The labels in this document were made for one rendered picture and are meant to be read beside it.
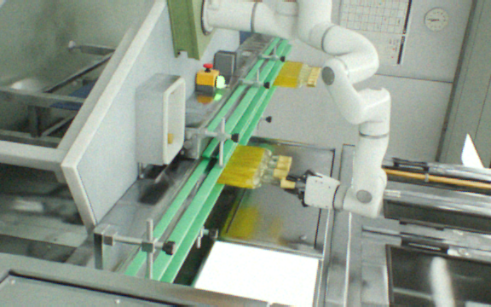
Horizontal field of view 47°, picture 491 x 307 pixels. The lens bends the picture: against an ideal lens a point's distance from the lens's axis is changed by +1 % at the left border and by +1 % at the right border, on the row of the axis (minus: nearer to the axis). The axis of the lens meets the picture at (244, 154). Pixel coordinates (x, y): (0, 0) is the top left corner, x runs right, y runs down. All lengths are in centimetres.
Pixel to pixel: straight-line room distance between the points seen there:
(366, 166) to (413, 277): 38
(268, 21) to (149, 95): 47
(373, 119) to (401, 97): 633
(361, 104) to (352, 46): 19
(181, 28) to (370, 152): 69
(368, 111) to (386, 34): 617
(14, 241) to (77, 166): 57
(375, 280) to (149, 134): 78
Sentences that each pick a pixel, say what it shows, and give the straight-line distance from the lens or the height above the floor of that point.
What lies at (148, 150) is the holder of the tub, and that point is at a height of 79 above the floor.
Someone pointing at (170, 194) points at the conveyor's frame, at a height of 87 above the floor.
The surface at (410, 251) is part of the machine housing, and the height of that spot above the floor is 159.
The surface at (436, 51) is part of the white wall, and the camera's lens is 780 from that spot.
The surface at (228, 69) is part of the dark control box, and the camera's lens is 239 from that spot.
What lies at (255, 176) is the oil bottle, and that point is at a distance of 180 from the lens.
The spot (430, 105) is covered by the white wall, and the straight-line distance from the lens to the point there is 798.
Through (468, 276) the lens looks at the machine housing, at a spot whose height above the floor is 175.
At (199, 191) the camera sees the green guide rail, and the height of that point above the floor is 94.
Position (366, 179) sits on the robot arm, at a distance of 162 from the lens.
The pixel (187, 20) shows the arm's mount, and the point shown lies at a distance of 177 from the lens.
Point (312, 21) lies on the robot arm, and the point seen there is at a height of 119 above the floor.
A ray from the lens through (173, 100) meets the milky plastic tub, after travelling 171.
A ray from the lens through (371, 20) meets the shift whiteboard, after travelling 766.
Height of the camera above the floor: 131
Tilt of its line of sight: 9 degrees down
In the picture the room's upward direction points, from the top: 98 degrees clockwise
